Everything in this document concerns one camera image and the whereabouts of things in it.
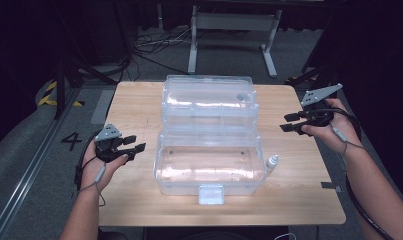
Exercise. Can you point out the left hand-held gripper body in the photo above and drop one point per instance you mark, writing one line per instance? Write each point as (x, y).
(109, 143)

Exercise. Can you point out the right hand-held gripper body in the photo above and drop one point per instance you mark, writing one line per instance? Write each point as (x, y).
(317, 113)

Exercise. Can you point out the small white dropper bottle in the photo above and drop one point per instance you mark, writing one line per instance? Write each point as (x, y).
(272, 163)

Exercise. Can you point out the clear plastic storage box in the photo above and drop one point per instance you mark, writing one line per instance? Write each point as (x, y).
(209, 140)

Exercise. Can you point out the person's right hand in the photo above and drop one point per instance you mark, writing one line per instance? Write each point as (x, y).
(339, 133)

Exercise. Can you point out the person's left hand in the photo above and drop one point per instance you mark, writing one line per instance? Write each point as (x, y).
(95, 170)

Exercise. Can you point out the grey floor plate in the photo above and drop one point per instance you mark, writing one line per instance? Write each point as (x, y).
(102, 106)

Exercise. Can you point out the black metal stand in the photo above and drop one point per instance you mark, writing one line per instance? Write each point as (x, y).
(67, 76)
(322, 75)

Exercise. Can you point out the grey tape piece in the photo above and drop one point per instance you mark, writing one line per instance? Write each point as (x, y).
(329, 185)

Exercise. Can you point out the white metal desk frame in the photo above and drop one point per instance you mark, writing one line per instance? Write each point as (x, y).
(234, 23)

